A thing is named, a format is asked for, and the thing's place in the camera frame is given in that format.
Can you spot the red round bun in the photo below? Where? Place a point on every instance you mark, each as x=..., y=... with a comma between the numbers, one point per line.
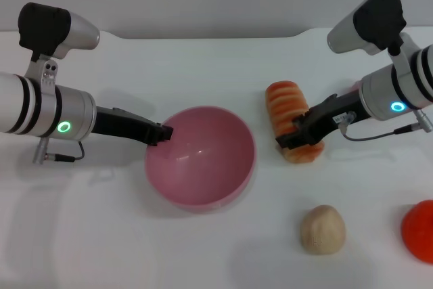
x=419, y=231

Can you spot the pink plastic bowl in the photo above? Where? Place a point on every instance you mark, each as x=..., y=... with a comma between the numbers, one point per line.
x=203, y=160

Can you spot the orange striped bread roll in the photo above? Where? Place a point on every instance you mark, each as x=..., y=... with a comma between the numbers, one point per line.
x=284, y=103

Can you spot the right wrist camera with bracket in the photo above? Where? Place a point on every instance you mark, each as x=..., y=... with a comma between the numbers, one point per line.
x=368, y=21

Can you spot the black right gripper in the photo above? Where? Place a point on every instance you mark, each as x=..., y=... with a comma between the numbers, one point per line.
x=331, y=116

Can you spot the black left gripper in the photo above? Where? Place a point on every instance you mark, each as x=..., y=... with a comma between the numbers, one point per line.
x=125, y=123

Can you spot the beige round bun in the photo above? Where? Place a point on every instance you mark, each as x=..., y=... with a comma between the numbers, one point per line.
x=323, y=231

